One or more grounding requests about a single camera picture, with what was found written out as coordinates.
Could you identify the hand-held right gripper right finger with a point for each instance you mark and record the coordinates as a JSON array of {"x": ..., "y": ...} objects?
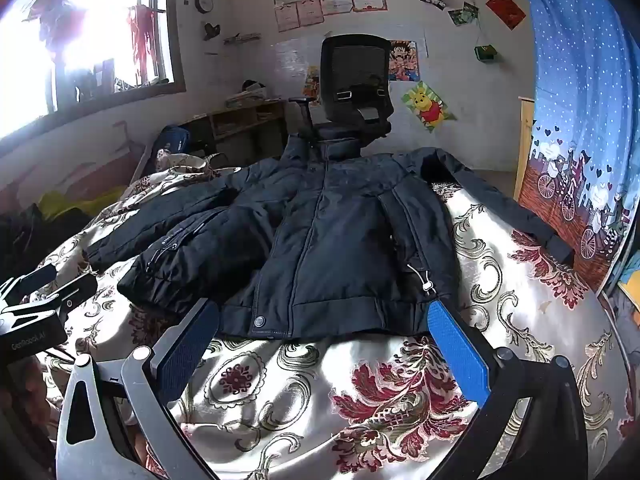
[{"x": 457, "y": 355}]

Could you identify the yellow bear wall poster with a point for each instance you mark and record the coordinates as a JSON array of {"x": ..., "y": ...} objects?
[{"x": 427, "y": 106}]

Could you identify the red hanging decoration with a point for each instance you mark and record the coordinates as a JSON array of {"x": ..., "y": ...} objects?
[{"x": 140, "y": 40}]

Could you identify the floral satin blanket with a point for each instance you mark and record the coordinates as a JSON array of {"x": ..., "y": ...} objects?
[{"x": 310, "y": 400}]

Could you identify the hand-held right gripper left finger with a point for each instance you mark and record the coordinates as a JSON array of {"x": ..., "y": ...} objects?
[{"x": 187, "y": 345}]

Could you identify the red paper envelope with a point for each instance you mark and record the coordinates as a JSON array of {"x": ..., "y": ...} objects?
[{"x": 506, "y": 9}]

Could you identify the blue backpack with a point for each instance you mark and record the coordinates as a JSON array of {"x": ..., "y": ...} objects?
[{"x": 171, "y": 141}]

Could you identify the white wall sheet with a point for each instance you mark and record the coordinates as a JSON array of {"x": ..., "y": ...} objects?
[{"x": 295, "y": 67}]

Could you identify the yellow blue printed cloth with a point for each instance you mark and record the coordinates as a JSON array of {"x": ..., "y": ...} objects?
[{"x": 627, "y": 305}]

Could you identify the black mesh office chair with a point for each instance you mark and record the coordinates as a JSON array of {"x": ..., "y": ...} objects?
[{"x": 355, "y": 75}]

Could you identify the cartoon figure wall poster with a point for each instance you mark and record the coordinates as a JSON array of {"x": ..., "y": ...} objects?
[{"x": 403, "y": 60}]

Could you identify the colourful narrow poster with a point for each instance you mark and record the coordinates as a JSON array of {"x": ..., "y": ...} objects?
[{"x": 312, "y": 85}]

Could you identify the window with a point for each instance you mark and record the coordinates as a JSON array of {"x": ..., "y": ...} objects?
[{"x": 100, "y": 35}]

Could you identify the small wall rack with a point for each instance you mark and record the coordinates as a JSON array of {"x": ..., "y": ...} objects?
[{"x": 242, "y": 38}]

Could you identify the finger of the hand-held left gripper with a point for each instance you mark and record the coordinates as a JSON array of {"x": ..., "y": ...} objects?
[
  {"x": 35, "y": 279},
  {"x": 72, "y": 295}
]

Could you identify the green wall photos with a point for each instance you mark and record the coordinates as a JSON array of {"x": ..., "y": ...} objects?
[{"x": 464, "y": 14}]

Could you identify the light wooden cabinet panel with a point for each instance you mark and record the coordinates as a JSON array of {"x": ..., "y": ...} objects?
[{"x": 525, "y": 130}]

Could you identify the round wall clock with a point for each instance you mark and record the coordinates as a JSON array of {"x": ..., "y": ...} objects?
[{"x": 204, "y": 3}]

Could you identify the dark wall hook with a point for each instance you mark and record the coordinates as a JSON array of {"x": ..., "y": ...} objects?
[{"x": 211, "y": 30}]

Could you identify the low wooden shelf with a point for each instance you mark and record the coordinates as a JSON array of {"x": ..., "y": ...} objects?
[{"x": 240, "y": 125}]

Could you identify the dark navy padded jacket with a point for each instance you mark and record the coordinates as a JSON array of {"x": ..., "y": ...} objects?
[{"x": 325, "y": 240}]

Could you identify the blue printed curtain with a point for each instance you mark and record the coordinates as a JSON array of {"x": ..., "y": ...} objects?
[{"x": 580, "y": 85}]

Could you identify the small green hanging box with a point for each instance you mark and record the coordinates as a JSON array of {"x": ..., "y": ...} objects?
[{"x": 486, "y": 53}]

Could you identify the dark cloth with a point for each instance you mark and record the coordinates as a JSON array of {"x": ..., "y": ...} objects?
[{"x": 35, "y": 240}]

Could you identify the pile of papers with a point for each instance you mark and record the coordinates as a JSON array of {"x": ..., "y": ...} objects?
[{"x": 248, "y": 94}]

